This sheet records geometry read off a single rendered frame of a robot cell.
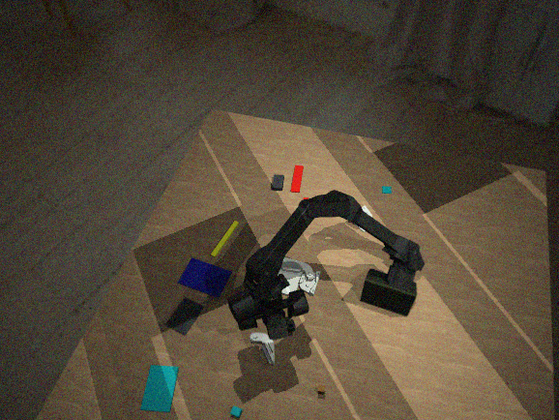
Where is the yellow flat bar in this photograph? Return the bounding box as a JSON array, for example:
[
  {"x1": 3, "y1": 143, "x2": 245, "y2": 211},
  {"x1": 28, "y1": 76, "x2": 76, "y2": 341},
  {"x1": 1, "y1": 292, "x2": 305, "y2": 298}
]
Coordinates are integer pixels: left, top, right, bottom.
[{"x1": 211, "y1": 221, "x2": 239, "y2": 258}]

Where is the small teal block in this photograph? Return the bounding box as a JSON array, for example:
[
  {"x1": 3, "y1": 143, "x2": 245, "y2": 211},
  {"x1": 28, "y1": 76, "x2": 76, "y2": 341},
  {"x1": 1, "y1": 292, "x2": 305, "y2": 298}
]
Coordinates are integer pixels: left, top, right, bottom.
[{"x1": 230, "y1": 406, "x2": 242, "y2": 418}]

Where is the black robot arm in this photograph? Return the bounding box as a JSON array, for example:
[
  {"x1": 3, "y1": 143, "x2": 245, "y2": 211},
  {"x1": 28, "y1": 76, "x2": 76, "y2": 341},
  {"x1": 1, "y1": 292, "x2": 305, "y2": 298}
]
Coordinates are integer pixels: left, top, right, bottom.
[{"x1": 227, "y1": 190, "x2": 425, "y2": 341}]

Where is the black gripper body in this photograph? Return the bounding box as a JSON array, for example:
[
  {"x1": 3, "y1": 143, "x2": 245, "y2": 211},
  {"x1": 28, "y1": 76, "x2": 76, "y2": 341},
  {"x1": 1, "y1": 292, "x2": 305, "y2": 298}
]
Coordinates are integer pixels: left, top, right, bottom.
[{"x1": 238, "y1": 289, "x2": 309, "y2": 331}]

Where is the red flat bar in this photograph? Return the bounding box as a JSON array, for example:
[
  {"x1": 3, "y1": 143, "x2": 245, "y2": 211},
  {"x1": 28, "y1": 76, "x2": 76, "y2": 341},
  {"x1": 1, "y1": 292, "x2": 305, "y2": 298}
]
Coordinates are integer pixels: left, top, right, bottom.
[{"x1": 291, "y1": 165, "x2": 304, "y2": 193}]

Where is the blue flat rectangular plate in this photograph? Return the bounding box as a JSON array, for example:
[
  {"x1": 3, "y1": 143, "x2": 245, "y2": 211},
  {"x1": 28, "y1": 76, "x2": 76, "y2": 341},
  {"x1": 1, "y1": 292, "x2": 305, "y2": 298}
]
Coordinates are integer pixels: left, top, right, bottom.
[{"x1": 178, "y1": 258, "x2": 232, "y2": 298}]

